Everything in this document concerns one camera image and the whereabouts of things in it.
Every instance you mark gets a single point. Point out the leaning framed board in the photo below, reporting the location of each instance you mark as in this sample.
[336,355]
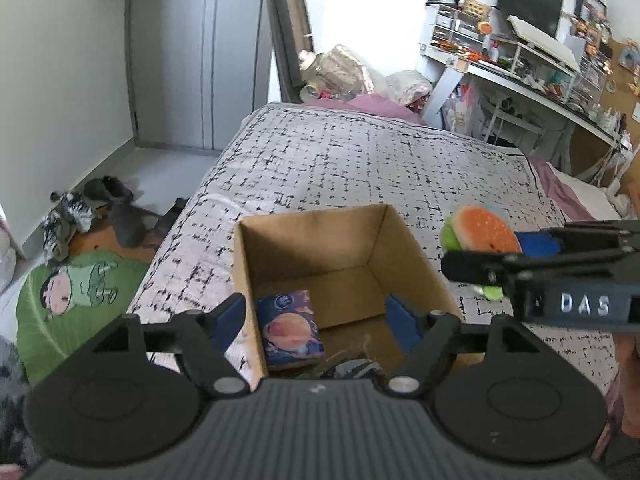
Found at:
[290,35]

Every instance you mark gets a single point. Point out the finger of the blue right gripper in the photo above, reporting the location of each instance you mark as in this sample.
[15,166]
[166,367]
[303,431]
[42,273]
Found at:
[539,244]
[476,268]

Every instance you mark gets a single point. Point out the green cartoon floor mat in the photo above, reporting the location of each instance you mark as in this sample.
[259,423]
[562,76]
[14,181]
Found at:
[59,309]

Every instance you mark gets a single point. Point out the white desk shelf organizer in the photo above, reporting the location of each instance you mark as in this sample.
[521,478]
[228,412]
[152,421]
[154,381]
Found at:
[449,28]

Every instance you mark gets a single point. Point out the black fabric pouch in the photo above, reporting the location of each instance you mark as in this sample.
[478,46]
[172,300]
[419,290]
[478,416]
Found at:
[347,367]

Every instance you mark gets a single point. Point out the black white patterned blanket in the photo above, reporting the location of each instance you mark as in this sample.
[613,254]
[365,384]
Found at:
[288,159]

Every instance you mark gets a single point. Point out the grey white sneakers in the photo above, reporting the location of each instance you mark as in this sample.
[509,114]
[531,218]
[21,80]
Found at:
[70,215]

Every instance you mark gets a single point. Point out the planet print tissue pack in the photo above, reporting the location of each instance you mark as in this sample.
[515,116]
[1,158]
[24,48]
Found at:
[289,332]

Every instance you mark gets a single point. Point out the dark slippers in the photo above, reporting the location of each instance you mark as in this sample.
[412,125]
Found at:
[108,189]

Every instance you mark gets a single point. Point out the brown cardboard box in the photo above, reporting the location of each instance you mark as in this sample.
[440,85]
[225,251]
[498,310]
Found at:
[349,260]

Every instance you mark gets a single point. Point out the hamburger plush toy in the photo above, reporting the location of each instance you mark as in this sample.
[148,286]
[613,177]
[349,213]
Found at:
[474,228]

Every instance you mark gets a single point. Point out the grey door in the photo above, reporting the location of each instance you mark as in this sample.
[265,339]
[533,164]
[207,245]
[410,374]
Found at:
[195,69]

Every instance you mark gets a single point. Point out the pink bed sheet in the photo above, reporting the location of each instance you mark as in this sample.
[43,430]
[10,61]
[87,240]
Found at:
[562,194]

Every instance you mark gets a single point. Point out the white desk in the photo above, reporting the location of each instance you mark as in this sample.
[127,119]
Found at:
[483,71]

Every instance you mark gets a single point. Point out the white keyboard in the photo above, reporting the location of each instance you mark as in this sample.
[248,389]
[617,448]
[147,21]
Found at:
[536,38]

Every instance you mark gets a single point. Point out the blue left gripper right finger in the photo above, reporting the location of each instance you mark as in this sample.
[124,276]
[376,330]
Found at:
[405,326]

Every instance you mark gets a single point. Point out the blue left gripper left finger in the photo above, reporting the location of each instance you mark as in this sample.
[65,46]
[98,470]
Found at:
[225,322]

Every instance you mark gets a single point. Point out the clear plastic jar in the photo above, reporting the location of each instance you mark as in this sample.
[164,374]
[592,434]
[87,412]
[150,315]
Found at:
[317,84]

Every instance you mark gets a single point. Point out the black computer monitor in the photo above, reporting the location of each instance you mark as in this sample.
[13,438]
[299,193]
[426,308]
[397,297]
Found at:
[543,14]

